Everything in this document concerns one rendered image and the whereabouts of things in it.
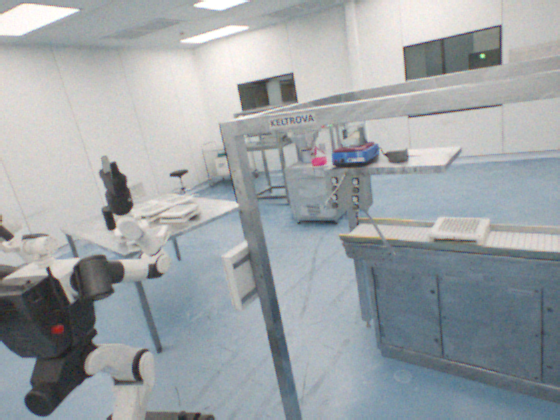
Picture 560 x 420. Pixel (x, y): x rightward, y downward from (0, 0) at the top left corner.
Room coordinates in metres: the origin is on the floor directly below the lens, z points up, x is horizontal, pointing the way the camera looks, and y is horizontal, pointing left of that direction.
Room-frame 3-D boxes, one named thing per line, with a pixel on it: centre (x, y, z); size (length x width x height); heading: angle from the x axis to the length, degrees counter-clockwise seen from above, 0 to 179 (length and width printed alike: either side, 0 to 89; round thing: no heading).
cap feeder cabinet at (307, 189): (4.76, -0.56, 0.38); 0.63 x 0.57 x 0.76; 59
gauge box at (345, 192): (1.99, -0.40, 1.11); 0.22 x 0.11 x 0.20; 52
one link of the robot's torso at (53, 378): (1.28, 0.93, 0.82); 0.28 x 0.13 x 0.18; 165
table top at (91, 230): (3.35, 1.18, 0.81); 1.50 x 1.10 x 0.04; 42
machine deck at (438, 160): (1.98, -0.64, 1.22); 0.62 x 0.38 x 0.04; 52
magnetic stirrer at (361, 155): (2.05, -0.47, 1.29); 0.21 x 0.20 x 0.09; 142
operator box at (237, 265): (1.54, 0.21, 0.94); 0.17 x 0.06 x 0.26; 142
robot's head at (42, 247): (1.37, 0.90, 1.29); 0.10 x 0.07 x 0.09; 75
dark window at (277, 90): (7.96, -0.20, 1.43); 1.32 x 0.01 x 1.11; 59
